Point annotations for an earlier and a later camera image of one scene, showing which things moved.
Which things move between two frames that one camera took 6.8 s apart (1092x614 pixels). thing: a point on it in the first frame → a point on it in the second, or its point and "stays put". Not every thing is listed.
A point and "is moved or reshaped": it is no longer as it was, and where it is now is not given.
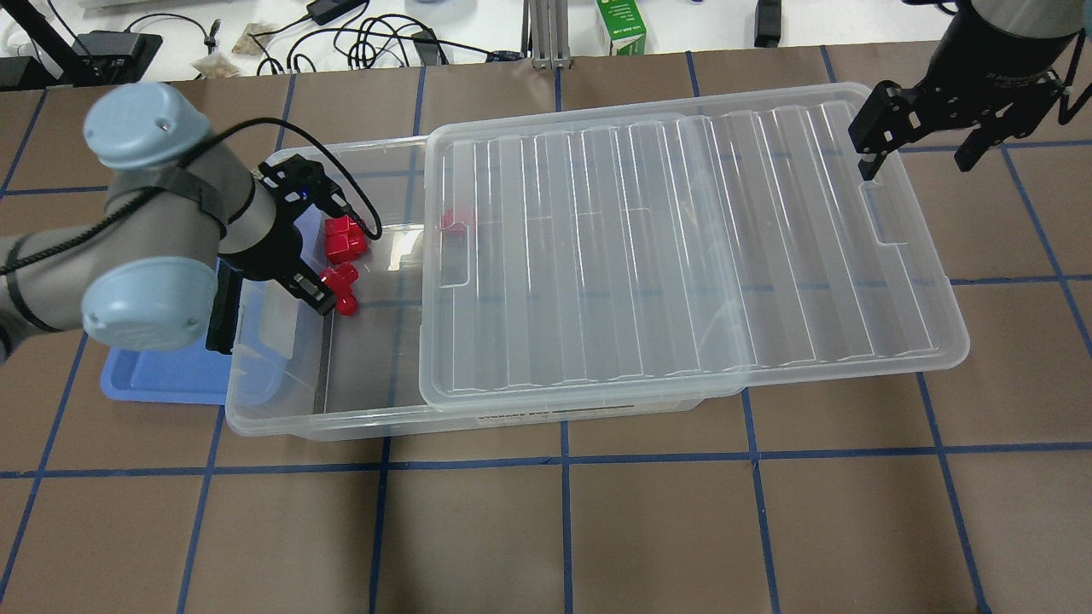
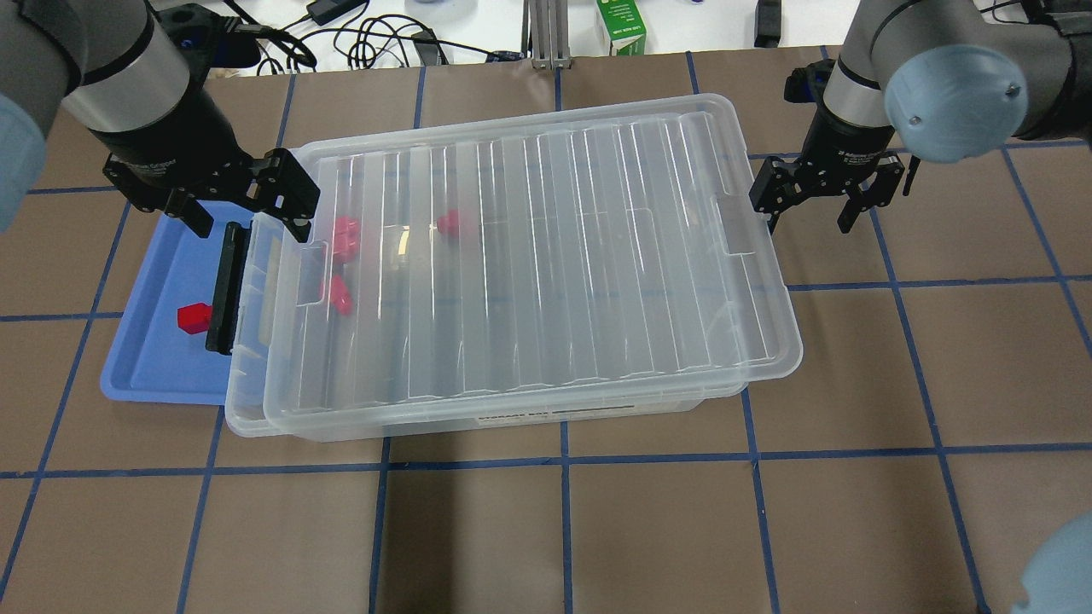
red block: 346,302 is moved or reshaped
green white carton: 624,26 stays put
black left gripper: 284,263 → 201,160
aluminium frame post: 549,34 stays put
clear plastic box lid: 682,246 is moved or reshaped
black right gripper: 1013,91 → 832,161
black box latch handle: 223,324 stays put
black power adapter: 323,12 stays put
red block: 340,277 → 340,296
